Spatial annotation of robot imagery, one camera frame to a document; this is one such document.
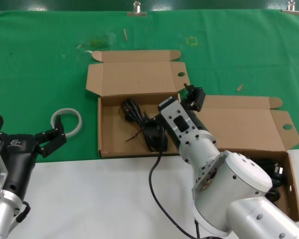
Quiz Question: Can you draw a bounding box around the clear tape scrap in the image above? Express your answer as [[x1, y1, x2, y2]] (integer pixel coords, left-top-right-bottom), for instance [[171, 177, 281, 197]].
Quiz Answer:
[[76, 33, 115, 54]]

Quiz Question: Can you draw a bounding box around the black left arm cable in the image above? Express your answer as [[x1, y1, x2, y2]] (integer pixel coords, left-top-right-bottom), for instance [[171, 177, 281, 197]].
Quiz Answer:
[[14, 201, 31, 224]]

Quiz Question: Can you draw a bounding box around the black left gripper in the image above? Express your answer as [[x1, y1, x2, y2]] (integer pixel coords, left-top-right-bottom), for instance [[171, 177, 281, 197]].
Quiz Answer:
[[0, 115, 67, 200]]

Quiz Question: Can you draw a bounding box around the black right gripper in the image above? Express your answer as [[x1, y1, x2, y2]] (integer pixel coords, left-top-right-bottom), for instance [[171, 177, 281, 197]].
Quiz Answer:
[[144, 83, 212, 135]]

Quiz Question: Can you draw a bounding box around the silver binder clip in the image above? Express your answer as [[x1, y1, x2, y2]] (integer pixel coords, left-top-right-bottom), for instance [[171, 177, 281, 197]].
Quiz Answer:
[[127, 0, 148, 17], [282, 0, 299, 15]]

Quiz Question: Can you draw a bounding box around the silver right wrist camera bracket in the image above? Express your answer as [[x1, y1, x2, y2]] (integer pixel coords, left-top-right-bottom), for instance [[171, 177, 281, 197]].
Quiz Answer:
[[157, 96, 202, 144]]

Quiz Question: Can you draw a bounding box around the black power cable pile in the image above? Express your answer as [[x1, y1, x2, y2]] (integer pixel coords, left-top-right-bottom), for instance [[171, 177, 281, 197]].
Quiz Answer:
[[244, 154, 290, 202]]

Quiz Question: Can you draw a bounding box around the open cardboard box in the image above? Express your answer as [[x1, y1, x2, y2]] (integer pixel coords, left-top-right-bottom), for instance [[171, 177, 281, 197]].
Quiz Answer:
[[85, 49, 191, 158], [199, 95, 299, 222]]

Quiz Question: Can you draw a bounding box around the green table cloth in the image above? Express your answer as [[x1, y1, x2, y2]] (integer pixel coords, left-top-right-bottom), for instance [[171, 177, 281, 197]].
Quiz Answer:
[[0, 9, 299, 164]]

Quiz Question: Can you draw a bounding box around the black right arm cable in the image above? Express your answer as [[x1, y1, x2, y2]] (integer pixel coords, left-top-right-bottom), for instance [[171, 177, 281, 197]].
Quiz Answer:
[[149, 129, 215, 239]]

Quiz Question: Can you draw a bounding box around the clear tape roll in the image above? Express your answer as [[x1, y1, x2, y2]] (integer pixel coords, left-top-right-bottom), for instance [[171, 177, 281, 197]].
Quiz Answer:
[[50, 107, 83, 138]]

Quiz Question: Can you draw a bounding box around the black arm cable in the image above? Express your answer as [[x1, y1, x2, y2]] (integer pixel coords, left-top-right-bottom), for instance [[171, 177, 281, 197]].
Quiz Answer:
[[149, 129, 215, 239], [14, 201, 31, 224]]

